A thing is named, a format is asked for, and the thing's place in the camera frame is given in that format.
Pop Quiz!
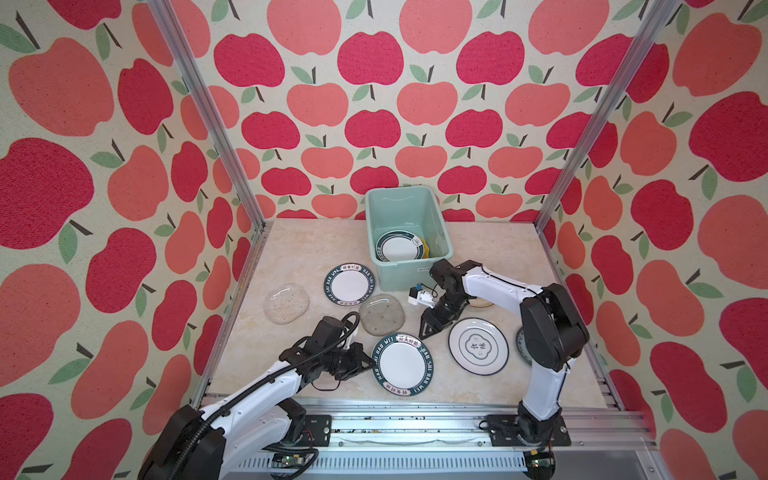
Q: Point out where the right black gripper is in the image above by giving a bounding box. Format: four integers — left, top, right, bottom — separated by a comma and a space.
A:
414, 293, 464, 340

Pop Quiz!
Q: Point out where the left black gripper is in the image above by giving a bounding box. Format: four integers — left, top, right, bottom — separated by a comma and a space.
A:
321, 342, 377, 379

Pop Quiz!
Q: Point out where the large green rim lettered plate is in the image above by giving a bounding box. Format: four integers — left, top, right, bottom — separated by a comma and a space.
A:
372, 333, 434, 397

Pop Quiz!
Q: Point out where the white plate green red rim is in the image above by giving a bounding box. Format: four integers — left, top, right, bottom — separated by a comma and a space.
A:
375, 230, 419, 262

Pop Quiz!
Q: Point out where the yellow polka dot plate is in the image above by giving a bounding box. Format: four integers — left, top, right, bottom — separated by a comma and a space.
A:
414, 236, 430, 259

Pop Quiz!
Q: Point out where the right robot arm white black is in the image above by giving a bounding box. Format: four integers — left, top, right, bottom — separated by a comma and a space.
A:
418, 259, 590, 446

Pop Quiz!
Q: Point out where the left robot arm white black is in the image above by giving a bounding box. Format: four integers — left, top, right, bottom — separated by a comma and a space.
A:
138, 311, 373, 479

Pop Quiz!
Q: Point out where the light green plastic bin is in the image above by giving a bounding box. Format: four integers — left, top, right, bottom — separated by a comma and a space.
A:
365, 186, 454, 292

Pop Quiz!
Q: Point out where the cream plate with plant motif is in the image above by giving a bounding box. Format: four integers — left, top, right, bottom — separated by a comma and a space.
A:
469, 298, 494, 308

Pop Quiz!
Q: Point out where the grey clear glass plate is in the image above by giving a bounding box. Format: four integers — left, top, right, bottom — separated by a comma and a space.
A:
359, 294, 405, 337

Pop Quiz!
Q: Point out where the white plate black line pattern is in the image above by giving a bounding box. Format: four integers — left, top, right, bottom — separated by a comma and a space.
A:
448, 318, 510, 376

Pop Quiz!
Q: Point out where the small green rim lettered plate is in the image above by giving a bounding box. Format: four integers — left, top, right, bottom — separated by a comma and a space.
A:
323, 263, 376, 306

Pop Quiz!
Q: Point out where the blue white patterned plate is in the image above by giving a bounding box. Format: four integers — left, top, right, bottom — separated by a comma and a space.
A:
515, 327, 533, 366

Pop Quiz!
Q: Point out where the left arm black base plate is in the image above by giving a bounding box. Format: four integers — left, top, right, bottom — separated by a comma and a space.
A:
274, 415, 333, 449

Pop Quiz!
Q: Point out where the front aluminium rail base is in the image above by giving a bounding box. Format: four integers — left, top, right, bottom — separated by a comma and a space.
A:
222, 397, 670, 479

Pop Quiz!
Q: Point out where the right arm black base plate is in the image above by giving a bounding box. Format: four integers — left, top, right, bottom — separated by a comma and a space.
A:
478, 414, 572, 448

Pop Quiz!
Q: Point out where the black corrugated cable conduit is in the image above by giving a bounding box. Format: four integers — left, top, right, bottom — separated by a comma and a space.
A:
167, 310, 362, 480

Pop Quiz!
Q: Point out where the right aluminium frame post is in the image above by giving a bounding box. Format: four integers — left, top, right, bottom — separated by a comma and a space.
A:
534, 0, 682, 234

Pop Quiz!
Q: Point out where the aluminium frame post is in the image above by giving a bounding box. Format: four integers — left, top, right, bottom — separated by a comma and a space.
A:
534, 0, 682, 234
148, 0, 267, 233

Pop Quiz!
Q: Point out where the left aluminium frame post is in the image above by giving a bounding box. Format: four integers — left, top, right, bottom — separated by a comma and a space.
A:
148, 0, 267, 233

